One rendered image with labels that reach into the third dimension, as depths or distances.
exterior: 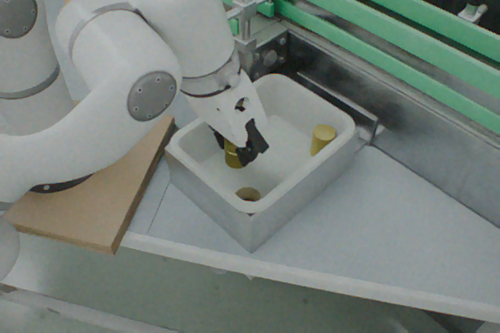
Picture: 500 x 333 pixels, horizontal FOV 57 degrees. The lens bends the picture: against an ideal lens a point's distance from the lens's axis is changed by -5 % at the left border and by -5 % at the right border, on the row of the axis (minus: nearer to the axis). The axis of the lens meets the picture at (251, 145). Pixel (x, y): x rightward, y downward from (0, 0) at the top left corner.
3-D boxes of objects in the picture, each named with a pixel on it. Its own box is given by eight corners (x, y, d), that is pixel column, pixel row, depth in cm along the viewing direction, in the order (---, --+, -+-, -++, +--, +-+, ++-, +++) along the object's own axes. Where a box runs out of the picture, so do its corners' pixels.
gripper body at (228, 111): (262, 61, 49) (278, 121, 59) (199, 22, 54) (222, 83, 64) (210, 108, 47) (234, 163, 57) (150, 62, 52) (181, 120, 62)
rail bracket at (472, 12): (479, 56, 72) (511, -21, 62) (458, 76, 69) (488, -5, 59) (455, 45, 74) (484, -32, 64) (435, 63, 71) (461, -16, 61)
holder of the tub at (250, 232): (372, 146, 76) (381, 112, 70) (251, 253, 63) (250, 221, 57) (293, 96, 84) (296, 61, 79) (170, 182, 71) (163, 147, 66)
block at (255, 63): (290, 63, 80) (292, 29, 75) (250, 89, 76) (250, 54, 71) (274, 54, 82) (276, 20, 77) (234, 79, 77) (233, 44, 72)
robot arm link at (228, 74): (259, 49, 48) (263, 67, 50) (203, 15, 52) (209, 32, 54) (204, 96, 46) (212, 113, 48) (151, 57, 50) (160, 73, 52)
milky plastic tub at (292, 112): (354, 163, 73) (363, 123, 67) (251, 253, 63) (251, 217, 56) (272, 108, 82) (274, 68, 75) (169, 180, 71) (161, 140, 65)
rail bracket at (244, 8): (299, 24, 76) (304, -49, 67) (221, 70, 68) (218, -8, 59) (286, 17, 77) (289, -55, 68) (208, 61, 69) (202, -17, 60)
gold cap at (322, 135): (326, 140, 74) (329, 120, 71) (337, 156, 72) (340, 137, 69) (305, 146, 74) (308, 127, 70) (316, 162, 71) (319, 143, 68)
